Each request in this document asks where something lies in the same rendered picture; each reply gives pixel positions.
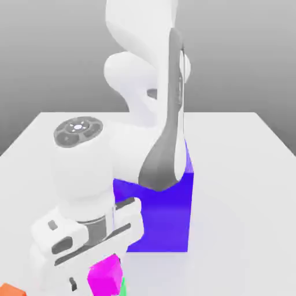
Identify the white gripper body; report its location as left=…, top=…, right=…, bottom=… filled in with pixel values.
left=29, top=198, right=146, bottom=296

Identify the small magenta cube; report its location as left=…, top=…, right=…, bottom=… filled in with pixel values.
left=87, top=253, right=123, bottom=296

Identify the small orange cube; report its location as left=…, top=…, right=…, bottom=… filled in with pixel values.
left=0, top=283, right=27, bottom=296

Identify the large blue box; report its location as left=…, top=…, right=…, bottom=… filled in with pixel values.
left=112, top=138, right=194, bottom=253

